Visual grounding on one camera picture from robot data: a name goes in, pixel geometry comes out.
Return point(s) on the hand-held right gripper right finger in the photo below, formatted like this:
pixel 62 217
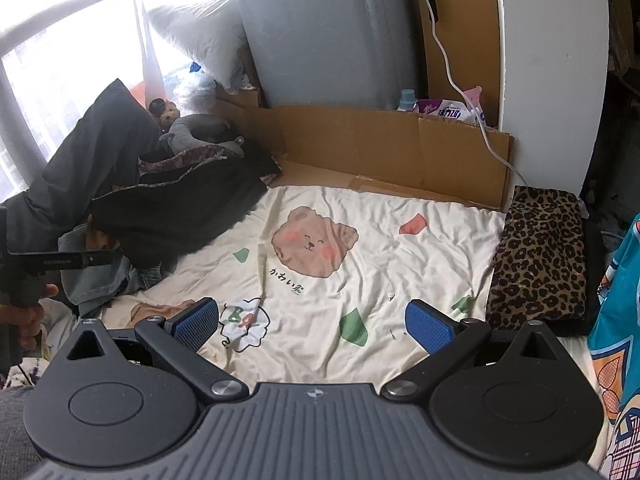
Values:
pixel 430 327

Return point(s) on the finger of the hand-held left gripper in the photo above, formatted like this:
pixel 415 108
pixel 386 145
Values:
pixel 80 260

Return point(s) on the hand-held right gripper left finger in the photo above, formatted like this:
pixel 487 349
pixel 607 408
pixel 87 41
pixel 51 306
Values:
pixel 192 324

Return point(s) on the person's left hand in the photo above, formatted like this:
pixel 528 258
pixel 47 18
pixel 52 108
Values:
pixel 32 325

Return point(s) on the blue jeans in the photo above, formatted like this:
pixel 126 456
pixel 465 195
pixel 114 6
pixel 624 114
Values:
pixel 100 280

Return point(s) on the brown garment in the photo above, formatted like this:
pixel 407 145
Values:
pixel 100 235

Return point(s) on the cream bear print bed sheet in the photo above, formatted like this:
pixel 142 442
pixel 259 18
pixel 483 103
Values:
pixel 350 260

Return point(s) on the leopard print cloth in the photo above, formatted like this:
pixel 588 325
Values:
pixel 540 260

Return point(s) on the small bear plush toy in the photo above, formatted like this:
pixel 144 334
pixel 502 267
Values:
pixel 165 112

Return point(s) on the teal patterned blanket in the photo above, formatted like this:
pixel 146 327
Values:
pixel 617 340

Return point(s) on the brown cardboard sheet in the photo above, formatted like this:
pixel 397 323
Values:
pixel 350 145

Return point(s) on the clear plastic bag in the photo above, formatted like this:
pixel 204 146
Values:
pixel 192 85

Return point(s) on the purple wipes packet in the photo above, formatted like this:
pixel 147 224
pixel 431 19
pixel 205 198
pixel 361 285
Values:
pixel 442 110

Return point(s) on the pink white refill bag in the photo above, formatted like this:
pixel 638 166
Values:
pixel 475 105

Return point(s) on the blue bottle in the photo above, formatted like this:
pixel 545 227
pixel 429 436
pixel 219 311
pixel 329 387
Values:
pixel 407 100

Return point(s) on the white pillow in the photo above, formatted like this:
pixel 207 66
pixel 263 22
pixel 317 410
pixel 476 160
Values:
pixel 205 30

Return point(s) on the upright cardboard panel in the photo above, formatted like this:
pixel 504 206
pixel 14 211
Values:
pixel 465 35

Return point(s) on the grey plastic-wrapped mattress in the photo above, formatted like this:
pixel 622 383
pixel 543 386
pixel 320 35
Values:
pixel 325 35

